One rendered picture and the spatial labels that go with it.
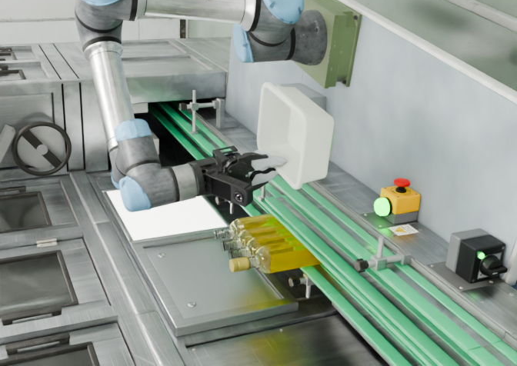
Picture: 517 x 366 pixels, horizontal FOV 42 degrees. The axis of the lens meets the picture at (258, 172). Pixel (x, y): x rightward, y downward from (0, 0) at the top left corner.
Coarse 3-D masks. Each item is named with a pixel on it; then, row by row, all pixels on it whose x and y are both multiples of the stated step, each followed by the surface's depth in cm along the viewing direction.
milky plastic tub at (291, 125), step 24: (264, 96) 151; (288, 96) 144; (264, 120) 153; (288, 120) 155; (312, 120) 135; (264, 144) 156; (288, 144) 157; (312, 144) 137; (288, 168) 147; (312, 168) 140
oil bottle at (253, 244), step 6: (276, 234) 183; (282, 234) 183; (288, 234) 183; (252, 240) 179; (258, 240) 179; (264, 240) 179; (270, 240) 179; (276, 240) 179; (282, 240) 180; (288, 240) 180; (294, 240) 180; (246, 246) 179; (252, 246) 177; (258, 246) 176; (252, 252) 176
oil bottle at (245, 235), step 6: (252, 228) 185; (258, 228) 186; (264, 228) 186; (270, 228) 186; (276, 228) 186; (282, 228) 186; (240, 234) 183; (246, 234) 182; (252, 234) 182; (258, 234) 183; (264, 234) 183; (270, 234) 183; (240, 240) 182; (246, 240) 181
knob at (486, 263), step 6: (486, 258) 136; (492, 258) 135; (498, 258) 136; (486, 264) 135; (492, 264) 134; (498, 264) 135; (480, 270) 136; (486, 270) 135; (492, 270) 134; (498, 270) 134; (504, 270) 135; (492, 276) 136
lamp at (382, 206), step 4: (376, 200) 163; (380, 200) 162; (384, 200) 161; (388, 200) 161; (376, 204) 162; (380, 204) 161; (384, 204) 161; (388, 204) 161; (376, 208) 162; (380, 208) 161; (384, 208) 161; (388, 208) 161; (376, 212) 163; (380, 212) 161; (384, 212) 161; (388, 212) 161
